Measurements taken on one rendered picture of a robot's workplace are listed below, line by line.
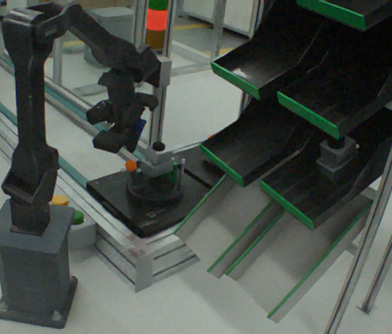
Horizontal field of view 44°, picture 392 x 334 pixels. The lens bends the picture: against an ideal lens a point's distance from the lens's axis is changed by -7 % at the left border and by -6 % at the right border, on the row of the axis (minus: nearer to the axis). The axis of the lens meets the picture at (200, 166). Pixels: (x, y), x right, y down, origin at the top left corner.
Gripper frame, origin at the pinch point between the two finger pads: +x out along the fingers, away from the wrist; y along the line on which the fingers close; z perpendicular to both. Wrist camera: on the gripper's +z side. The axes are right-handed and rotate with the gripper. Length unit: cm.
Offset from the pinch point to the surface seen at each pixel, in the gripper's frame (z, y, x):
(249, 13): 145, -472, 200
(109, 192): 5.6, 4.5, 14.0
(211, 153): -23.5, 8.3, -9.7
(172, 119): 23, -58, 41
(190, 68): 40, -107, 51
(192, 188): -10.0, -8.1, 18.7
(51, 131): 44, -19, 23
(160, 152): -5.0, -3.7, 5.1
